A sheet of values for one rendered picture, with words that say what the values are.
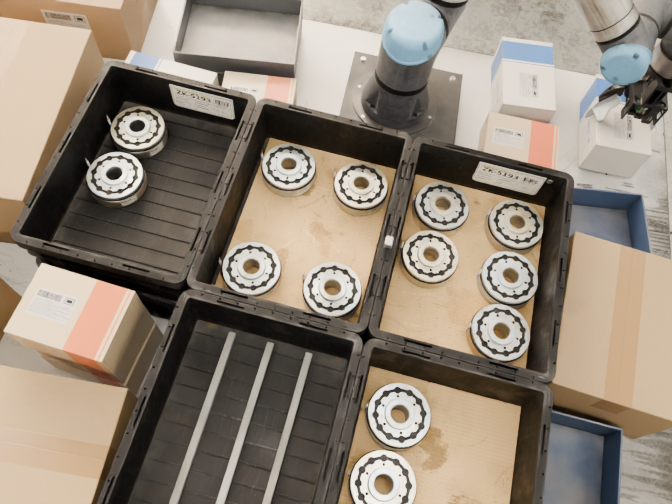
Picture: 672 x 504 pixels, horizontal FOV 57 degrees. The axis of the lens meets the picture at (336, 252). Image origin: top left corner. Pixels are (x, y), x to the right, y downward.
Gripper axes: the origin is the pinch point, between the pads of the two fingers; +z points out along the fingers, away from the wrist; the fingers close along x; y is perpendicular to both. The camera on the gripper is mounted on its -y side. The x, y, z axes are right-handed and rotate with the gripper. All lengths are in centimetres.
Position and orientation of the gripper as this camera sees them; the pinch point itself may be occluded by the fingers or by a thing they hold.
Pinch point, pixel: (617, 120)
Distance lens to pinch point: 154.0
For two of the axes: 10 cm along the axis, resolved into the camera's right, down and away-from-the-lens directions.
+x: 9.8, 2.0, -0.2
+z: -0.7, 4.2, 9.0
